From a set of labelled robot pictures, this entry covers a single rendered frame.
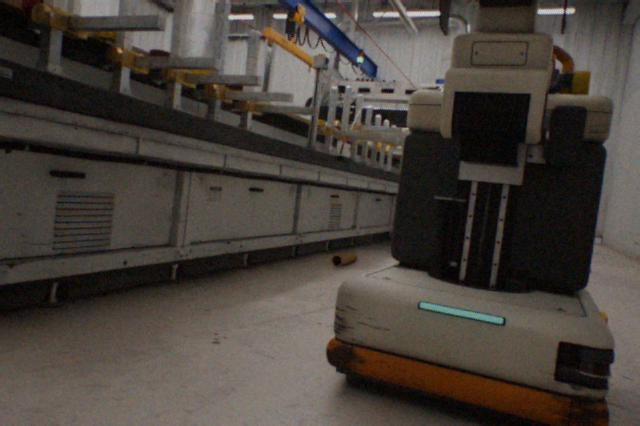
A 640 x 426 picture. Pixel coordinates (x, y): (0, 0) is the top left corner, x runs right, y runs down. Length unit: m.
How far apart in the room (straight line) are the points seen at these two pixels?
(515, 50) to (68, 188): 1.42
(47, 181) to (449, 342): 1.31
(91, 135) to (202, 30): 5.93
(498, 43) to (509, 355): 0.70
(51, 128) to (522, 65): 1.19
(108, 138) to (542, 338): 1.29
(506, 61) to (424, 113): 0.35
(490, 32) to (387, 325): 0.73
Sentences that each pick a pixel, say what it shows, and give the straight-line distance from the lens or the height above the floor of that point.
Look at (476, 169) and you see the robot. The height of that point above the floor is 0.59.
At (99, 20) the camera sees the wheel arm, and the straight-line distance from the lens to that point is 1.50.
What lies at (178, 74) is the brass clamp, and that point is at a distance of 1.90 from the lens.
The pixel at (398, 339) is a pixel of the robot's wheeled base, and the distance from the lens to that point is 1.27.
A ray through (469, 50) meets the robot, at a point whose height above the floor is 0.85.
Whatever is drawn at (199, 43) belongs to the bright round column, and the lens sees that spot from 7.47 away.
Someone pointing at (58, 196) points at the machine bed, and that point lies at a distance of 1.90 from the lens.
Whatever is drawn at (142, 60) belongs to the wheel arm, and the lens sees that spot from 1.72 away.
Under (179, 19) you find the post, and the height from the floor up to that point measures 1.00.
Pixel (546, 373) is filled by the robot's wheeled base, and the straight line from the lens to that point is 1.24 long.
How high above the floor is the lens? 0.49
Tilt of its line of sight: 3 degrees down
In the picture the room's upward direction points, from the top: 7 degrees clockwise
